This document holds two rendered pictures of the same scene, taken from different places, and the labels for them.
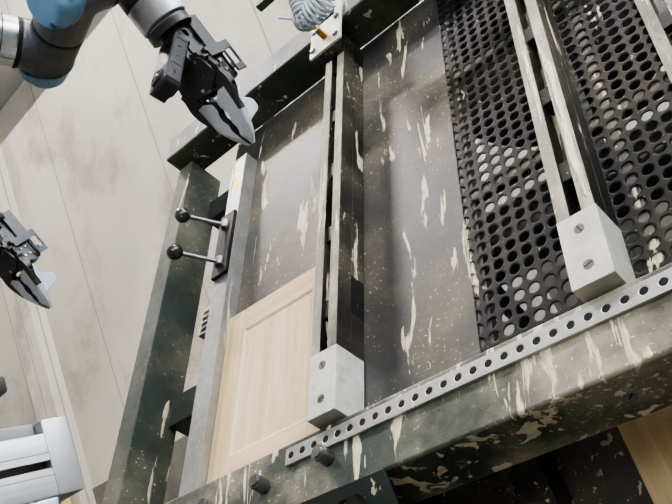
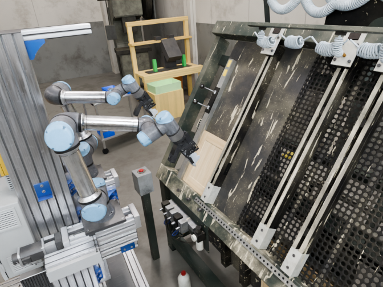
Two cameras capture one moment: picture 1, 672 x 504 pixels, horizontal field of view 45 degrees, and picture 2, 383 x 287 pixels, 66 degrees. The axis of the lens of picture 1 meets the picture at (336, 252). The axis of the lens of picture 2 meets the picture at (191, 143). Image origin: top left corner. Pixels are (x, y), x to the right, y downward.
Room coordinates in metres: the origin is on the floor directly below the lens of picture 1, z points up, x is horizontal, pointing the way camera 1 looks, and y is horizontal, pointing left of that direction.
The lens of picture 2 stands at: (-0.11, -0.56, 2.12)
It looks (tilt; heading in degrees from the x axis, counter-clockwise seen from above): 27 degrees down; 28
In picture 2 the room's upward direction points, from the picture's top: 4 degrees counter-clockwise
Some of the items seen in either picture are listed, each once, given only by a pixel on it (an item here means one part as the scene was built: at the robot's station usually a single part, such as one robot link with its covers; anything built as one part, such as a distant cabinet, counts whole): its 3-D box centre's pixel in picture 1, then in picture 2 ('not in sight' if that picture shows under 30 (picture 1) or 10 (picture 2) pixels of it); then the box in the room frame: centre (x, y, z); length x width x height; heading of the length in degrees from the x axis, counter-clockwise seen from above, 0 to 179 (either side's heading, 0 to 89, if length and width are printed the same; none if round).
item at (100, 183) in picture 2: not in sight; (96, 191); (0.82, 0.54, 1.20); 0.13 x 0.12 x 0.14; 39
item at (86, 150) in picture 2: not in sight; (82, 153); (1.13, 0.94, 1.20); 0.13 x 0.12 x 0.14; 27
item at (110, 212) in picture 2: not in sight; (100, 207); (0.82, 0.54, 1.09); 0.15 x 0.15 x 0.10
